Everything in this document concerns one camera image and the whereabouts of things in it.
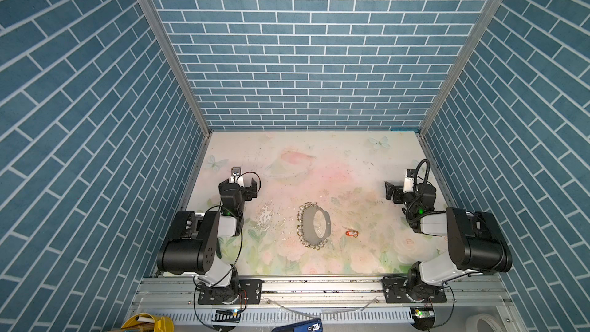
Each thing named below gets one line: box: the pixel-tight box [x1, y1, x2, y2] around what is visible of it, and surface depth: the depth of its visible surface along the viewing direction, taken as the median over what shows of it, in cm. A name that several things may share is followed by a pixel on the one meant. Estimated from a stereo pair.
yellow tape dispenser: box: [120, 312, 175, 332], surface depth 62 cm
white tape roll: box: [465, 313, 503, 332], surface depth 69 cm
